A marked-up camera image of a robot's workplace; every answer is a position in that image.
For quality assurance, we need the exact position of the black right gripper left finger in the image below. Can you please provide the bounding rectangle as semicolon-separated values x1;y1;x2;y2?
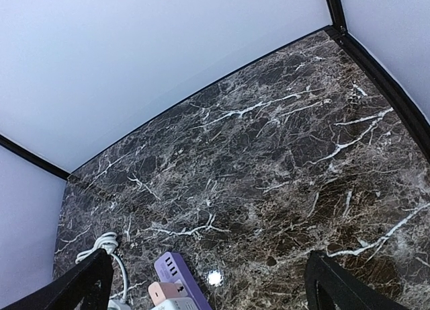
6;249;113;310

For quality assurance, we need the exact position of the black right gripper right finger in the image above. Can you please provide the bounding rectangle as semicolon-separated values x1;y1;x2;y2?
304;251;405;309

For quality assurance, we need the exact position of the white power strip cord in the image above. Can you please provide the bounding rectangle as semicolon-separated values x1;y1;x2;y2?
75;231;130;303

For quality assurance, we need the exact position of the pink plug adapter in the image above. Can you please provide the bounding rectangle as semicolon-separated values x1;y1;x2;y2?
148;282;187;306

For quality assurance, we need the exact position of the purple power strip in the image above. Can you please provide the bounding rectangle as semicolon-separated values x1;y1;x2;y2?
154;251;212;310

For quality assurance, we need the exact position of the white cube socket adapter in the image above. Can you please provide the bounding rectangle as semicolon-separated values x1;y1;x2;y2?
154;297;198;310

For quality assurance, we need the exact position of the white power strip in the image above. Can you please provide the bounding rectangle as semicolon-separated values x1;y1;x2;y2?
107;299;131;310

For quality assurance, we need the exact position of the black frame post left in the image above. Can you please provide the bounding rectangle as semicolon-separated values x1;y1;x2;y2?
0;135;70;180

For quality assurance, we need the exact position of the black frame post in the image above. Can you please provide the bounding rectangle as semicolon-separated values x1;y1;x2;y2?
0;135;70;180
326;0;347;35

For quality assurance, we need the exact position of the black frame post right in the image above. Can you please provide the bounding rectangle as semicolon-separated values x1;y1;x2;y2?
326;0;347;35

